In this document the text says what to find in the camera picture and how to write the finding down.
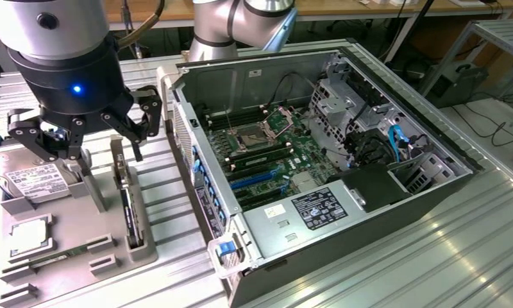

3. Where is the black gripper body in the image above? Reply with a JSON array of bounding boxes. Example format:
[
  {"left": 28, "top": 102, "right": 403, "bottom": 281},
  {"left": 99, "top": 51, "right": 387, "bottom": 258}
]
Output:
[{"left": 7, "top": 35, "right": 136, "bottom": 130}]

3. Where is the graphics card with fan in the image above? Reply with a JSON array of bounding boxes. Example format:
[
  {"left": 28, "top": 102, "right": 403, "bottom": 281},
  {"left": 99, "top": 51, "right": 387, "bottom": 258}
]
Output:
[{"left": 109, "top": 133, "right": 145, "bottom": 250}]

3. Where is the silver hard disk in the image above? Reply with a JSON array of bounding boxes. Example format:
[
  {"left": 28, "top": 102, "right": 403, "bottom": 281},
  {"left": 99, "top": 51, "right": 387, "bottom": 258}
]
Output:
[{"left": 0, "top": 148, "right": 81, "bottom": 205}]

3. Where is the black RAM slot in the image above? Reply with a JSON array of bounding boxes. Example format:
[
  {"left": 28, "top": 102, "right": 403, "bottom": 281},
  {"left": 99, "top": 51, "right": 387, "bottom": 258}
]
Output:
[
  {"left": 209, "top": 115, "right": 268, "bottom": 130},
  {"left": 203, "top": 106, "right": 261, "bottom": 120},
  {"left": 223, "top": 141, "right": 289, "bottom": 159},
  {"left": 224, "top": 144, "right": 291, "bottom": 162},
  {"left": 207, "top": 112, "right": 267, "bottom": 126},
  {"left": 204, "top": 109, "right": 264, "bottom": 123}
]

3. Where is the open PC case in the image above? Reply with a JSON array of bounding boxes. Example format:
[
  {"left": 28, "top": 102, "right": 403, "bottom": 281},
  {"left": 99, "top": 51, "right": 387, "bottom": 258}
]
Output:
[{"left": 156, "top": 37, "right": 484, "bottom": 307}]

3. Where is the CPU socket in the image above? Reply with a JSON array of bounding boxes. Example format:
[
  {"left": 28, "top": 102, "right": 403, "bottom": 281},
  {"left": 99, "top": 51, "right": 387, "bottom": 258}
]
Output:
[{"left": 235, "top": 123, "right": 279, "bottom": 150}]

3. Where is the silver CPU chip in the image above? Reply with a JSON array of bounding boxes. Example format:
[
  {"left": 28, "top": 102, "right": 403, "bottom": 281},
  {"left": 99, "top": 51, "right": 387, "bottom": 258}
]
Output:
[{"left": 11, "top": 220, "right": 52, "bottom": 254}]

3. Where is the grey parts rack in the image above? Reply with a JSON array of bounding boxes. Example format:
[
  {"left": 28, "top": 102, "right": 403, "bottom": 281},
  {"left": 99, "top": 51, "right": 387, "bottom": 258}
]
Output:
[{"left": 0, "top": 150, "right": 160, "bottom": 308}]

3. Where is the green RAM stick with label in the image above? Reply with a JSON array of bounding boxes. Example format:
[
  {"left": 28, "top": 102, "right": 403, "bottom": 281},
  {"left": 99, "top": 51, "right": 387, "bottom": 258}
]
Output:
[{"left": 231, "top": 148, "right": 292, "bottom": 171}]

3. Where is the metal socket cover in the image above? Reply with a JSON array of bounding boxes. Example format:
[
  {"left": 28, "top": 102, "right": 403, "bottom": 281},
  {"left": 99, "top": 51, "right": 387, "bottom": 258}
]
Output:
[{"left": 260, "top": 107, "right": 299, "bottom": 142}]

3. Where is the blue expansion slot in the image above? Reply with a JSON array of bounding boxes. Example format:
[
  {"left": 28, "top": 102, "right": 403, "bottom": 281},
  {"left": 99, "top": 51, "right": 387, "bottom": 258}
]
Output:
[{"left": 229, "top": 172, "right": 276, "bottom": 191}]

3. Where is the black expansion slot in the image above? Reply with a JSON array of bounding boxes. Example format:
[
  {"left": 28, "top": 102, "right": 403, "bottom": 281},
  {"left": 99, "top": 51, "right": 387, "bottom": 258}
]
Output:
[
  {"left": 239, "top": 194, "right": 285, "bottom": 209},
  {"left": 235, "top": 187, "right": 283, "bottom": 201}
]

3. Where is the bare green RAM stick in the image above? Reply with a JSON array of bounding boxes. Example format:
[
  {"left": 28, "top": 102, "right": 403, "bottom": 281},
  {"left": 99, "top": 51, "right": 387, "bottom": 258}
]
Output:
[{"left": 23, "top": 245, "right": 91, "bottom": 269}]

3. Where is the green motherboard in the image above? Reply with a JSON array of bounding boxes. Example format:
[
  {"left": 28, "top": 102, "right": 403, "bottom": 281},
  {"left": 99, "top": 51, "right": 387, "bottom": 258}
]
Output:
[{"left": 203, "top": 104, "right": 339, "bottom": 211}]

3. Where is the silver chipset heat sink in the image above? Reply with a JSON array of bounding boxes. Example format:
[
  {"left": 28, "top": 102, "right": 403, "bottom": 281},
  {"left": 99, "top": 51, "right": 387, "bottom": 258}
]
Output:
[{"left": 291, "top": 172, "right": 321, "bottom": 189}]

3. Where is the perforated metal drive cage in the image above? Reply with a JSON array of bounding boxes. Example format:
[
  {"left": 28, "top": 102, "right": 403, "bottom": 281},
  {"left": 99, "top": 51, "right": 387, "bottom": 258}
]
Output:
[{"left": 307, "top": 76, "right": 393, "bottom": 167}]

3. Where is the silver power supply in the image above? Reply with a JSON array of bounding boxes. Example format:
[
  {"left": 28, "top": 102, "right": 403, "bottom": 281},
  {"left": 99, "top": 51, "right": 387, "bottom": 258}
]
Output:
[{"left": 240, "top": 178, "right": 371, "bottom": 261}]

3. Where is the black plastic shroud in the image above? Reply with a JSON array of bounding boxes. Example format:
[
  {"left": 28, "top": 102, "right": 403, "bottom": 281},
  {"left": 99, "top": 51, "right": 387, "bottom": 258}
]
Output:
[{"left": 340, "top": 163, "right": 413, "bottom": 213}]

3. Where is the wooden desk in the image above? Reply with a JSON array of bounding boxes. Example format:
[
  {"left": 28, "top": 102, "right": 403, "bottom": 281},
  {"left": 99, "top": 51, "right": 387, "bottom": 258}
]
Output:
[{"left": 104, "top": 0, "right": 513, "bottom": 64}]

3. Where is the silver disk bay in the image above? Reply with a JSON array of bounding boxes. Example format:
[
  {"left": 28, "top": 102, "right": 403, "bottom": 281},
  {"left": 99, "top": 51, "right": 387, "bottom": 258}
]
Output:
[{"left": 387, "top": 152, "right": 460, "bottom": 195}]

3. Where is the black box device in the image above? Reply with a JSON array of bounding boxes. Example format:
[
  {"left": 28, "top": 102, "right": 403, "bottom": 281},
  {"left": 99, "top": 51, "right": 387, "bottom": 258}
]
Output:
[{"left": 427, "top": 62, "right": 491, "bottom": 108}]

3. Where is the braided robot cable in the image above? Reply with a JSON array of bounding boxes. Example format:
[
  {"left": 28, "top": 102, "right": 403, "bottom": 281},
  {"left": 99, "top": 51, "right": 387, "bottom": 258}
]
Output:
[{"left": 119, "top": 0, "right": 165, "bottom": 46}]

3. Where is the looped black wire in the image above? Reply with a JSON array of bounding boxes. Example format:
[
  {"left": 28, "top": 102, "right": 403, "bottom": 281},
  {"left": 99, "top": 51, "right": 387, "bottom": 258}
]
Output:
[{"left": 268, "top": 73, "right": 313, "bottom": 107}]

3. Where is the black power wire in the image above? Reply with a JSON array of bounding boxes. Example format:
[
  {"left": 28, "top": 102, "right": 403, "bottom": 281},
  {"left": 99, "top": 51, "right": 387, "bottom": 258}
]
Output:
[{"left": 344, "top": 128, "right": 391, "bottom": 167}]

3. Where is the blue disk wire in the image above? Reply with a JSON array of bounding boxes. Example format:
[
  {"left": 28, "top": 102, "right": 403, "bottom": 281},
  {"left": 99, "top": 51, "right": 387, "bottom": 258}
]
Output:
[{"left": 387, "top": 123, "right": 407, "bottom": 165}]

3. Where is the aluminium frame table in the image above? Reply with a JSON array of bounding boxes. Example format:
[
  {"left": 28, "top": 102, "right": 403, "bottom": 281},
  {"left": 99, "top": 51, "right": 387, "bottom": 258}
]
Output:
[{"left": 419, "top": 19, "right": 513, "bottom": 97}]

